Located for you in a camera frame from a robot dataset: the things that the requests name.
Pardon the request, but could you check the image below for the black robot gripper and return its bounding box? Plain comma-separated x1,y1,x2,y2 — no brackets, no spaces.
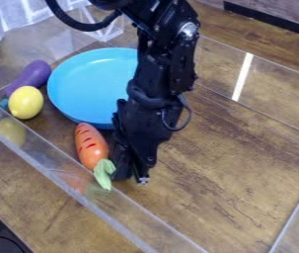
111,81,184,186

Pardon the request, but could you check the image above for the orange toy carrot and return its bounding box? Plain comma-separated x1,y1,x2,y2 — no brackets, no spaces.
75,123,116,191

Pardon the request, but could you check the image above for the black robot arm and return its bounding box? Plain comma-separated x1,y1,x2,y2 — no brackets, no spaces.
88,0,200,185

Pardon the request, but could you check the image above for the blue plastic plate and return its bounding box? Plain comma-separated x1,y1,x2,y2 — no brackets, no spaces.
47,47,138,129

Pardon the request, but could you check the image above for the yellow toy lemon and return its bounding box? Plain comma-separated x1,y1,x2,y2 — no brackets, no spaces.
8,86,44,120

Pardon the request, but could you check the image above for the purple toy eggplant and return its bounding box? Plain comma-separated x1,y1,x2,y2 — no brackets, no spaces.
0,60,51,109

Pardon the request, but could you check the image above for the dark baseboard strip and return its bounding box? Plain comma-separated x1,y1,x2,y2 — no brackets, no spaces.
223,1,299,34

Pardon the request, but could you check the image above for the white patterned curtain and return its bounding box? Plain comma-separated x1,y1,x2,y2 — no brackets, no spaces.
0,0,107,59

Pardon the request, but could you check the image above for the clear acrylic enclosure wall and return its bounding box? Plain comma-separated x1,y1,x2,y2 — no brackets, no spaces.
0,4,299,253

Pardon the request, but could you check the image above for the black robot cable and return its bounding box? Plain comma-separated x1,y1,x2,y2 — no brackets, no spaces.
44,0,123,33

